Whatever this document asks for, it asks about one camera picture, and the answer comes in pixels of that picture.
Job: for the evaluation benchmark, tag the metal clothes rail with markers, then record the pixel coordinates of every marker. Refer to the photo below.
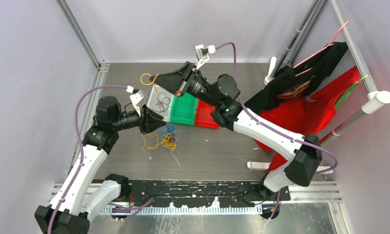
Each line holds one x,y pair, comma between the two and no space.
376,98

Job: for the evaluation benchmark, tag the pink hanger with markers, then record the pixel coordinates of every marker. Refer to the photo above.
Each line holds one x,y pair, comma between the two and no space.
325,47

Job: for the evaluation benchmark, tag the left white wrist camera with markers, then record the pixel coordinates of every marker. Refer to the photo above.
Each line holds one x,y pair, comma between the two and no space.
138,100

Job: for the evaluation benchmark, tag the green hanger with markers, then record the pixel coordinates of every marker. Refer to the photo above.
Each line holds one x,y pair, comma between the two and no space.
349,91

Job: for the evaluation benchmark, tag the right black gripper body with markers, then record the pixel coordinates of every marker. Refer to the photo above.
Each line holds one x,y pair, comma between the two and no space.
188,79

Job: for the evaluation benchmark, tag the black shirt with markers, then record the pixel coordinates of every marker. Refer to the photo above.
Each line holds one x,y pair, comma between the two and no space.
298,81

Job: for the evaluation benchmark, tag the red shirt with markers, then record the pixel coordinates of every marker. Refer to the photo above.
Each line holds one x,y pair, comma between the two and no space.
313,113

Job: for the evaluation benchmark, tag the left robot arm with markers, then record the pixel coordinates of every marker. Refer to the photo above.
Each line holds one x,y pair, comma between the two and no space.
71,210

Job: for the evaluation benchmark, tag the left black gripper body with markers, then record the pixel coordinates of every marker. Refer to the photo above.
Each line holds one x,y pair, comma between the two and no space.
144,120

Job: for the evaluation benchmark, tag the green plastic bin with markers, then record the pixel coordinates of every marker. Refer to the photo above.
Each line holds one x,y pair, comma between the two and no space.
183,109

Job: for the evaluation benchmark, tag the white plastic bin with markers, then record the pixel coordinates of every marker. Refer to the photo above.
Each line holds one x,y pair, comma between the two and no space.
161,101

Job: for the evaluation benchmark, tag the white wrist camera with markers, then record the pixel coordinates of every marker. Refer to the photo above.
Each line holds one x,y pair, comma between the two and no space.
202,54
138,100

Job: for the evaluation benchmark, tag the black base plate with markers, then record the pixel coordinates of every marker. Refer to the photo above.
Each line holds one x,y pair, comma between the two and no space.
194,193

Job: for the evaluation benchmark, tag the white rack base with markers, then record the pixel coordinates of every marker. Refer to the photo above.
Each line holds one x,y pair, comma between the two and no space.
262,166

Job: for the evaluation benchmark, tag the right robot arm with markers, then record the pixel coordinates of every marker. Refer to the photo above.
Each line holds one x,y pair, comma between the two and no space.
302,154

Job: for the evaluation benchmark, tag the white rack post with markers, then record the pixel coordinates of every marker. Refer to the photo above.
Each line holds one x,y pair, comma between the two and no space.
271,68

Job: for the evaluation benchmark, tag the red plastic bin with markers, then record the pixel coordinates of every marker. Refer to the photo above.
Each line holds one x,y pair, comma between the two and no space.
203,116

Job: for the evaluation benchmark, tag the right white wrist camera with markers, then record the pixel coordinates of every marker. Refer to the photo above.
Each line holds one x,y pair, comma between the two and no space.
202,54

